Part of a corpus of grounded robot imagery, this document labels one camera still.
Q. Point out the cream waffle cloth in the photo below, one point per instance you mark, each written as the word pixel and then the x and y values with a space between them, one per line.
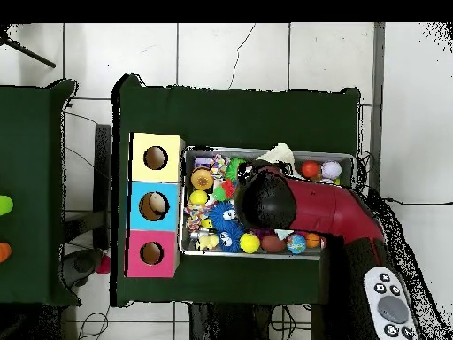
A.
pixel 281 152

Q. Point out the globe print ball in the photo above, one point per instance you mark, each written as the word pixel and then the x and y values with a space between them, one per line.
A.
pixel 296 243

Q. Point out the orange ball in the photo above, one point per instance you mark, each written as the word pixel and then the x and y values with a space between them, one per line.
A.
pixel 310 169

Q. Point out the blue spiky monster toy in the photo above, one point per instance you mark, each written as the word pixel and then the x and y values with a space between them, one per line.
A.
pixel 219 216

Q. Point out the wooden box with three holes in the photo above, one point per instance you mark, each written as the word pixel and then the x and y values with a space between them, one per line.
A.
pixel 155 141

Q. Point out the white baseball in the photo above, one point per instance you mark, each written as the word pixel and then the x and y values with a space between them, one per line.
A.
pixel 331 170

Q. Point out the dark green table cloth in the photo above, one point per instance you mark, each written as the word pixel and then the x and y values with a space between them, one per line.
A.
pixel 240 117
pixel 32 177

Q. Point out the clear mesh bin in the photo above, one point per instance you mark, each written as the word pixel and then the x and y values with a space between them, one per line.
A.
pixel 219 252

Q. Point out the yellow duck toy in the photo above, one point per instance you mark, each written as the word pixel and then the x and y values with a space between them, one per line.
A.
pixel 208 241

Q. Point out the lime green toy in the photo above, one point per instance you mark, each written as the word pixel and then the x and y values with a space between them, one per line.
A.
pixel 4 205

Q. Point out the yellow smiley ball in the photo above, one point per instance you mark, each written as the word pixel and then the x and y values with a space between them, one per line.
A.
pixel 249 243

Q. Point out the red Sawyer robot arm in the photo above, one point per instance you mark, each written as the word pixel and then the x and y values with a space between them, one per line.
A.
pixel 329 209

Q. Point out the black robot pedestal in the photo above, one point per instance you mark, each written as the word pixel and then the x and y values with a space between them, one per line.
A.
pixel 226 322

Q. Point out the orange toy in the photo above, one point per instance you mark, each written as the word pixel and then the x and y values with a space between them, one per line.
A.
pixel 3 252

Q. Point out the yellow tennis ball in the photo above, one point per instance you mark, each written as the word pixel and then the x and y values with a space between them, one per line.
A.
pixel 198 197

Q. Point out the toy hamburger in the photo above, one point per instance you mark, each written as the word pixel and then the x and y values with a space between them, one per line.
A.
pixel 202 178

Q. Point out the black tripod leg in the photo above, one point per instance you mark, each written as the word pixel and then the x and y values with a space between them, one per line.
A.
pixel 32 55

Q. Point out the green spiky ball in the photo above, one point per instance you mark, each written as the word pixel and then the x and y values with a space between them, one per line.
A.
pixel 231 170

